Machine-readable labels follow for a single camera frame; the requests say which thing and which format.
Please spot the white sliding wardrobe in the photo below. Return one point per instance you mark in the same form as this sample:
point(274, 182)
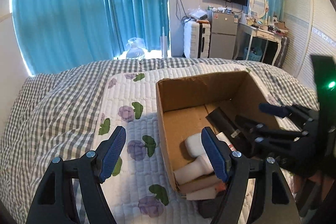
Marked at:
point(307, 29)

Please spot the beige rectangular box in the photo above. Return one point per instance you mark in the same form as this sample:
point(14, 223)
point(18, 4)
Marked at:
point(199, 183)

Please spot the white dressing table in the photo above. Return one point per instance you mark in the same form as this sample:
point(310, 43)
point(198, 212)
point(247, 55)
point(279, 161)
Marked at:
point(258, 32)

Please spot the dark striped stool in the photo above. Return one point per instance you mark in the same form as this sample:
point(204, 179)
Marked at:
point(282, 52)

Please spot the white handheld device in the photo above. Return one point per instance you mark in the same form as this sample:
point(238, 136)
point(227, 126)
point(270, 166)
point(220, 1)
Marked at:
point(194, 145)

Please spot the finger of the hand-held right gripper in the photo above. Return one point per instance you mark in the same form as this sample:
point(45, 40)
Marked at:
point(273, 136)
point(270, 109)

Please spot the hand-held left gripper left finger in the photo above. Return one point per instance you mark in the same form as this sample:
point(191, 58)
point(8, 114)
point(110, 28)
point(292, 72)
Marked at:
point(113, 154)

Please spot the wide teal curtain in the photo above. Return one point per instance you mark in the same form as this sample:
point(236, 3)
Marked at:
point(60, 8)

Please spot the clear plastic bag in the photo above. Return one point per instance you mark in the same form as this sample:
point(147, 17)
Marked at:
point(135, 49)

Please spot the white oval mirror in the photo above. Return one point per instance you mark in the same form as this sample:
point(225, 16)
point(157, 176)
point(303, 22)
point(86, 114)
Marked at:
point(258, 3)

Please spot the black case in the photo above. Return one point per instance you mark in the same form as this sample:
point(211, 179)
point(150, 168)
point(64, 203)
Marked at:
point(219, 117)

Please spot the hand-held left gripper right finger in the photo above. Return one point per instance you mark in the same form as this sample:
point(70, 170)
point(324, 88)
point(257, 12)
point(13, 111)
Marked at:
point(214, 154)

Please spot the dark object on bed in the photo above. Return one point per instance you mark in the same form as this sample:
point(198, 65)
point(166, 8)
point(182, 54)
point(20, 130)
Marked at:
point(208, 209)

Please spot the white floral quilted mat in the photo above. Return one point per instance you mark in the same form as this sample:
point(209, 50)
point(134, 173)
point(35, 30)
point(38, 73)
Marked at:
point(131, 98)

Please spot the white suitcase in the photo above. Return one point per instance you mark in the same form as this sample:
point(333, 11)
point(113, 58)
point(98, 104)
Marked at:
point(193, 39)

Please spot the blue basket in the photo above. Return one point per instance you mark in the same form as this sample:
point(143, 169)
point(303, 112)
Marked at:
point(253, 54)

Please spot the brown cardboard box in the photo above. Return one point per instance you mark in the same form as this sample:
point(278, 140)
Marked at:
point(183, 98)

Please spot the clear bag on suitcase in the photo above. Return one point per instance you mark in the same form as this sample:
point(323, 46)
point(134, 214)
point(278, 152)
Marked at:
point(199, 13)

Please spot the grey small fridge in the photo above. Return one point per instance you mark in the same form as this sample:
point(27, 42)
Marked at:
point(222, 35)

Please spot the white rectangular box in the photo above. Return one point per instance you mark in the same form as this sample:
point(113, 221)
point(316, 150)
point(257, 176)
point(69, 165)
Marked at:
point(202, 193)

